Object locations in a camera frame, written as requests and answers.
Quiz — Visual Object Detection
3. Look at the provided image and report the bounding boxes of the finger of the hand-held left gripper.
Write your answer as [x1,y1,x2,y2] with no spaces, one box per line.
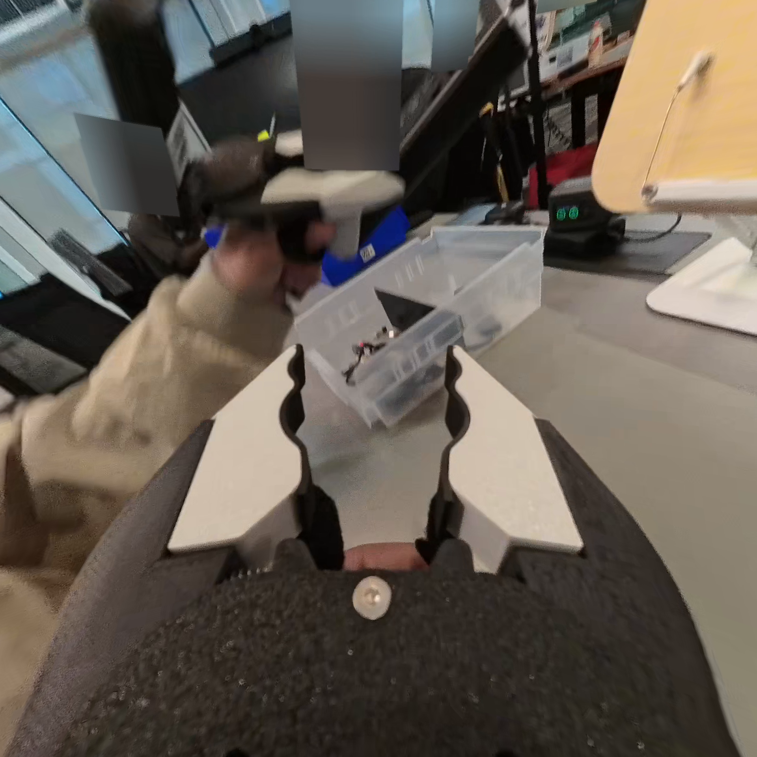
[322,204,363,260]
[260,168,406,209]

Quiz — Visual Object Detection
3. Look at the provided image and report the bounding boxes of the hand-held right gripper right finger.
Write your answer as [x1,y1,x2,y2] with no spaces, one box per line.
[416,345,585,573]

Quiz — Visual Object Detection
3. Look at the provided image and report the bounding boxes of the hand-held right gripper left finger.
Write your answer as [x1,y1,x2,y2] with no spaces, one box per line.
[167,345,344,569]

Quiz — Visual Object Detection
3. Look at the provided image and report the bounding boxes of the blue plastic bin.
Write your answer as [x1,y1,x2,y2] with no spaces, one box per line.
[204,204,413,289]

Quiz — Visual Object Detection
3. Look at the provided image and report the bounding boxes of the clear plastic bin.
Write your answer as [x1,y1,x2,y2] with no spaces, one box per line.
[294,225,545,429]

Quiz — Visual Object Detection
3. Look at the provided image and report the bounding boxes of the person's left hand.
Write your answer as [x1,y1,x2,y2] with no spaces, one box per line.
[216,222,335,299]

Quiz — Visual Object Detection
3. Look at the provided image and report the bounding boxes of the person's right hand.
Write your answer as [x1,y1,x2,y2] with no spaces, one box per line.
[343,543,428,572]

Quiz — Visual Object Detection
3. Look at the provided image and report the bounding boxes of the black divider of clear bin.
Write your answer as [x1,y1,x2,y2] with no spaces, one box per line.
[374,289,438,332]

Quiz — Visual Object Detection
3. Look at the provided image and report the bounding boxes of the red bag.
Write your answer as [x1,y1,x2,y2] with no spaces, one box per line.
[529,145,598,208]

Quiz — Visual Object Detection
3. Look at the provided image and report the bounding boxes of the black charger with display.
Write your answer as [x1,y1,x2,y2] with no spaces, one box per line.
[544,176,626,258]

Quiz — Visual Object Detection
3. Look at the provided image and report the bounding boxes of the wooden laptop stand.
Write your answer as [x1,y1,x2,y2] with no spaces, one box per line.
[591,0,757,337]

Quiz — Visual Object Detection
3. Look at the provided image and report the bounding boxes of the black USB cable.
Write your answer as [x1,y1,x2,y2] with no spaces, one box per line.
[342,328,397,386]

